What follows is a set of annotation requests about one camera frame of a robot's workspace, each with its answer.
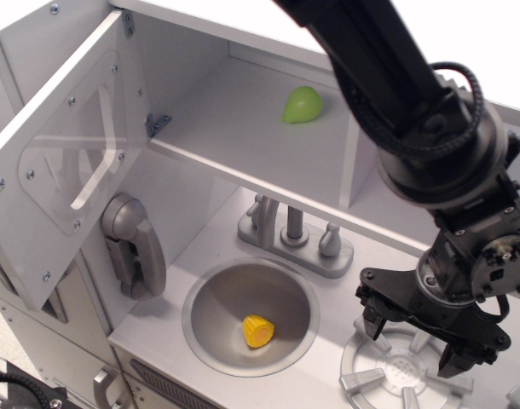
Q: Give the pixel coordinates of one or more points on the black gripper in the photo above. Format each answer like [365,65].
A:
[437,297]

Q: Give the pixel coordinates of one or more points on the white microwave door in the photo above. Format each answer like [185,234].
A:
[63,157]

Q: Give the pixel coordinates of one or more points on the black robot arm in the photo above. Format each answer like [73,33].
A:
[441,147]

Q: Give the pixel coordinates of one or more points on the grey stove burner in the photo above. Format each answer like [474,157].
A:
[398,370]

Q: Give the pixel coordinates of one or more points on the grey toy faucet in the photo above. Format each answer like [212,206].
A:
[322,251]

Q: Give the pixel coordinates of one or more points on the yellow toy corn piece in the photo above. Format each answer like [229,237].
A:
[257,331]

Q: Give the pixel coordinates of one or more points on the metal sink bowl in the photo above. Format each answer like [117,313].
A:
[219,301]

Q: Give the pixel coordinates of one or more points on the green toy pear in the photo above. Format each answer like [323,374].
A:
[304,104]

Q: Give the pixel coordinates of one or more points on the grey toy wall phone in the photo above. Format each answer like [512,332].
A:
[135,251]

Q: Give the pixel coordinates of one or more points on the grey oven door handle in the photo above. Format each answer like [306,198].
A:
[101,383]

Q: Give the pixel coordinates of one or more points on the metal corner bracket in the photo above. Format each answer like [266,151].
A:
[154,125]

